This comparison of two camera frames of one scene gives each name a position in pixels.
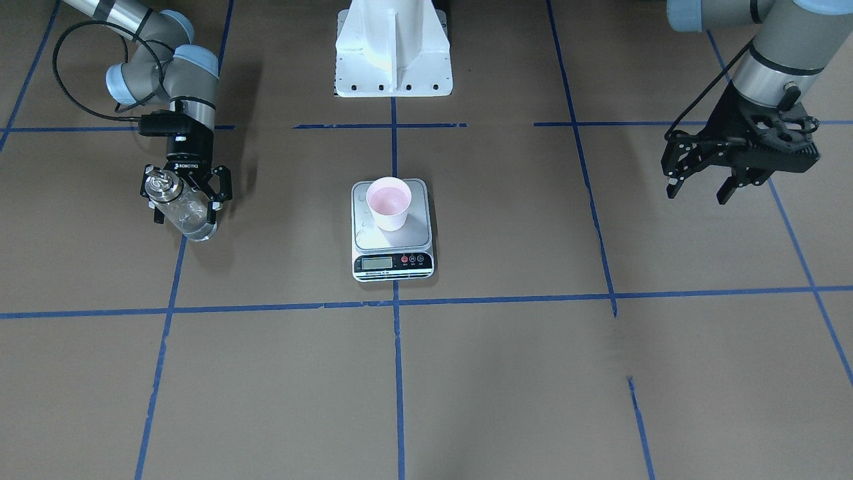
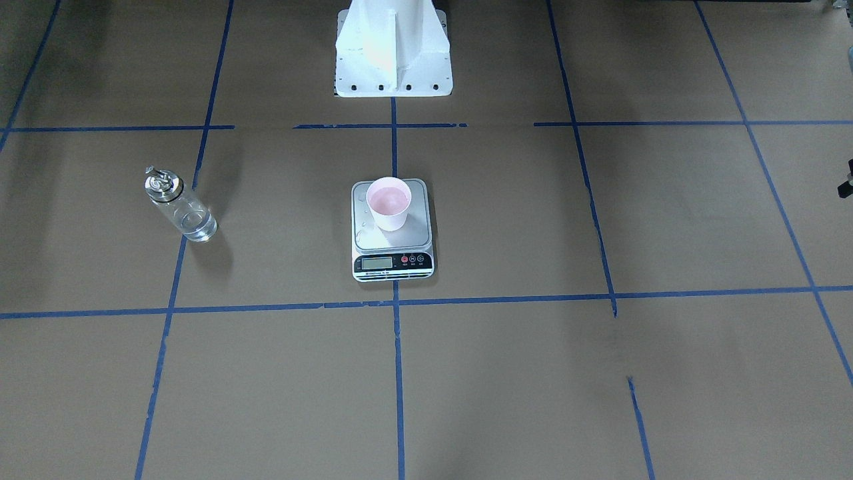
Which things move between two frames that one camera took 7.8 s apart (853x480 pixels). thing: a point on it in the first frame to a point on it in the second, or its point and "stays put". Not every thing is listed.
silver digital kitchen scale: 378,255 stays put
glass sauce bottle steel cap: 164,185 stays put
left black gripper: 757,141 to 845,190
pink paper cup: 390,199 stays put
